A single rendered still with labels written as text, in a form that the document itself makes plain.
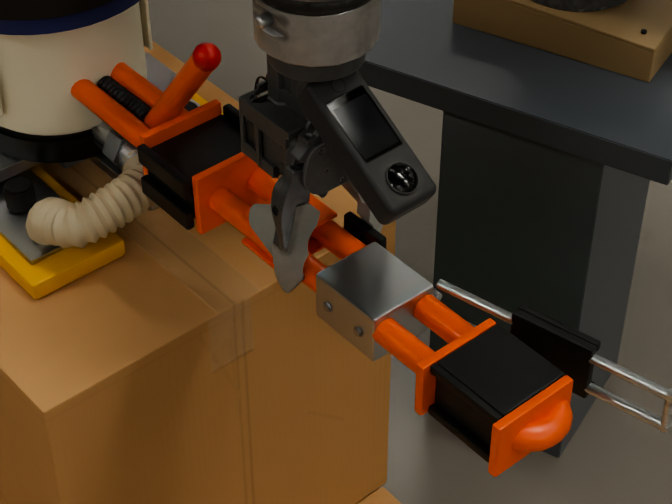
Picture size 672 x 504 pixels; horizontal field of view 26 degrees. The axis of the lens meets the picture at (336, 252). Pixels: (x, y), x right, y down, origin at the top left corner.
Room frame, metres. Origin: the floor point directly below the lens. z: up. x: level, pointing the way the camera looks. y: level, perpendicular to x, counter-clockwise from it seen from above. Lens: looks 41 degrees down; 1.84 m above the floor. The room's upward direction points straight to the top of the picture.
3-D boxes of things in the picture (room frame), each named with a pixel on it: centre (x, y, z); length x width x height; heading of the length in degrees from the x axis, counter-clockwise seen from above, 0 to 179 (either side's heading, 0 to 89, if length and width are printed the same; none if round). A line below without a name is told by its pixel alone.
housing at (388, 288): (0.83, -0.03, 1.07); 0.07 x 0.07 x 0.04; 40
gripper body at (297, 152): (0.89, 0.02, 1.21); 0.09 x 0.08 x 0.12; 39
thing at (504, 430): (0.72, -0.11, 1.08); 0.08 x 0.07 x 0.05; 40
